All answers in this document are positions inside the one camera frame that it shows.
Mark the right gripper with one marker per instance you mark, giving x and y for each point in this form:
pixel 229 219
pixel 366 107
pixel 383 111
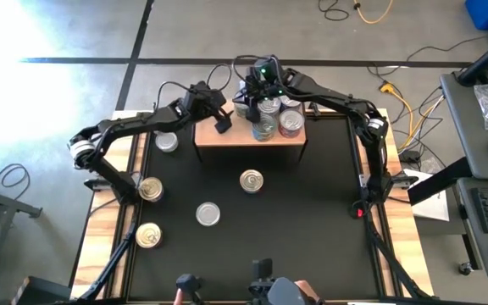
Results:
pixel 256 91

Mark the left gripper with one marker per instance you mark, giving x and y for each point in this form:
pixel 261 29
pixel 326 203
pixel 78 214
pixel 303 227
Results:
pixel 211 102

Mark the blue yellow label can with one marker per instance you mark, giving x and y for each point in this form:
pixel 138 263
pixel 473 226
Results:
pixel 270 106

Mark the green label can silver lid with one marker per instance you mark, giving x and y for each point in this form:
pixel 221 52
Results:
pixel 240 110

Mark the teal label can silver lid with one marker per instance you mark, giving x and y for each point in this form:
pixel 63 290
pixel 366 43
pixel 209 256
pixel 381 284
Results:
pixel 263 140
pixel 265 126

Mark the blue label can silver lid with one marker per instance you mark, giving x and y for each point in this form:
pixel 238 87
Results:
pixel 290 102

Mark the red label can silver lid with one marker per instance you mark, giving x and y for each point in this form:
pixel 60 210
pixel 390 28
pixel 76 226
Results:
pixel 291 120
pixel 290 136

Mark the Bumble Bee can matte lid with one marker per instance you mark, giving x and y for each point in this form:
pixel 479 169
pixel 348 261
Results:
pixel 208 214
pixel 167 141

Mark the Wild Planet can gold lid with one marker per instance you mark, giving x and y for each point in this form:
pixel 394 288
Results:
pixel 251 181

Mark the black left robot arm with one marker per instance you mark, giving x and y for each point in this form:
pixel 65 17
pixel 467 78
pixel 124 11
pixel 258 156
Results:
pixel 142 123

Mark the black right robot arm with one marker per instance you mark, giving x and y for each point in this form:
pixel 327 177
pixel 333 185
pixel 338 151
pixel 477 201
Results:
pixel 333 101

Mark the black table clamp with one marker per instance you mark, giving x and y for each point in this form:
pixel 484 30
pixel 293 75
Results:
pixel 314 110

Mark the black table mat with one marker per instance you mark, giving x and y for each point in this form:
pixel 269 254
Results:
pixel 244 254

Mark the person's hand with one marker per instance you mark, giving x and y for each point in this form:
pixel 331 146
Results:
pixel 308 289
pixel 178 297

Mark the person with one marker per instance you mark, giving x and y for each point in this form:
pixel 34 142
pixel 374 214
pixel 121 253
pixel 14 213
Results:
pixel 286 293

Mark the black desk bar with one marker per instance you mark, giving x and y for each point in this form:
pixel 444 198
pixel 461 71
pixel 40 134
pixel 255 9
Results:
pixel 439 182

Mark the white paper sheet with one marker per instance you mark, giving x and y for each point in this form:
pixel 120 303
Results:
pixel 430 203

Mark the grey metal stand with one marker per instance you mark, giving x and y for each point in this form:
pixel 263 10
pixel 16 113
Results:
pixel 15 204

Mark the black monitor pole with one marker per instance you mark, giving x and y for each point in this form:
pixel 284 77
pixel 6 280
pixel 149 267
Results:
pixel 485 59

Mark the blue plastic bin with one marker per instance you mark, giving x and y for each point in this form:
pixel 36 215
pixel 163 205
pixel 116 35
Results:
pixel 481 12

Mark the black box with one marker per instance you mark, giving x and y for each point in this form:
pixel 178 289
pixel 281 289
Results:
pixel 42 292

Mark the black caster wheel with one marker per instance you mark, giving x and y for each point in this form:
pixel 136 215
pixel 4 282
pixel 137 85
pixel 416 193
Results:
pixel 465 268

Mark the grey keyboard desk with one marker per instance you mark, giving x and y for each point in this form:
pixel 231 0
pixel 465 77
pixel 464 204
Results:
pixel 481 250

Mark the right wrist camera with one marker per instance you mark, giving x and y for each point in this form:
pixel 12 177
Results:
pixel 253 114

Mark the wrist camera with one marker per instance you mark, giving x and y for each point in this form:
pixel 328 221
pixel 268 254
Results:
pixel 253 114
pixel 223 125

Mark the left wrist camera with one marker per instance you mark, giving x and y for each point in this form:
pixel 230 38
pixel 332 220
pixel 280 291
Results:
pixel 223 125

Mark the wooden shelf black metal frame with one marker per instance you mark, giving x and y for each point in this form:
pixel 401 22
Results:
pixel 227 135

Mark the red lit switch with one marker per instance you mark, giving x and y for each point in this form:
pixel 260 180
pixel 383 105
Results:
pixel 359 212

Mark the black diagonal frame strut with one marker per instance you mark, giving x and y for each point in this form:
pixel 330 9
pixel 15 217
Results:
pixel 108 264
pixel 396 264

